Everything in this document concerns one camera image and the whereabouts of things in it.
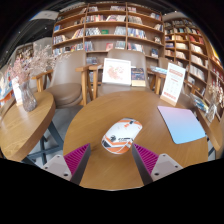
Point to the stack of colourful books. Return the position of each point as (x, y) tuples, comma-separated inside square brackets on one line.
[(199, 102)]

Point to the pink-blue gradient mouse pad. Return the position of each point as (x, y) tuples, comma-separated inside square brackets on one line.
[(181, 124)]

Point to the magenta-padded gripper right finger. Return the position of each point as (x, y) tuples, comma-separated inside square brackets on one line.
[(156, 166)]

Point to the white ceiling panel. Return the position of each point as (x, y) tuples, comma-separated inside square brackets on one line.
[(45, 15)]

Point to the small white table sign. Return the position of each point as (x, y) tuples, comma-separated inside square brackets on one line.
[(16, 91)]

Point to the white framed floral picture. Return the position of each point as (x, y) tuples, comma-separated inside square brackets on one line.
[(116, 71)]

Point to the glass vase with dried flowers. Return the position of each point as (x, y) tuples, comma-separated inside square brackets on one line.
[(211, 111)]

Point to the white sign on wooden base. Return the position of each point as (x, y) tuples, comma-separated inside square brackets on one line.
[(173, 83)]

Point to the glass vase with pink flowers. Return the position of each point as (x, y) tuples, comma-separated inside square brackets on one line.
[(28, 96)]

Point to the wide wooden bookshelf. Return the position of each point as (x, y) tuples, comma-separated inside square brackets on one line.
[(106, 30)]

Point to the dark cover book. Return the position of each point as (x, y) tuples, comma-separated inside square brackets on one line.
[(138, 76)]

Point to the stack of light blue books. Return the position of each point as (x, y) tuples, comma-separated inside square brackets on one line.
[(158, 70)]

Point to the distant wooden bookshelf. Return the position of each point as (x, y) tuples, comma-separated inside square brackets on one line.
[(25, 51)]

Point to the round wooden side table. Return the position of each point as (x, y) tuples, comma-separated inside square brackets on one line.
[(23, 130), (213, 133)]

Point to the brown wooden-armed armchair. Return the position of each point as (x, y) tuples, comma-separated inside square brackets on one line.
[(128, 55), (163, 62), (66, 83)]

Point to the colourful book display rack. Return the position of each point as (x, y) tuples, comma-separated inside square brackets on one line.
[(5, 86)]

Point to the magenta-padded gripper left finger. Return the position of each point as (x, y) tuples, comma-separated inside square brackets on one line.
[(68, 166)]

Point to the white and orange computer mouse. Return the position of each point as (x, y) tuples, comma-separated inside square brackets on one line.
[(121, 135)]

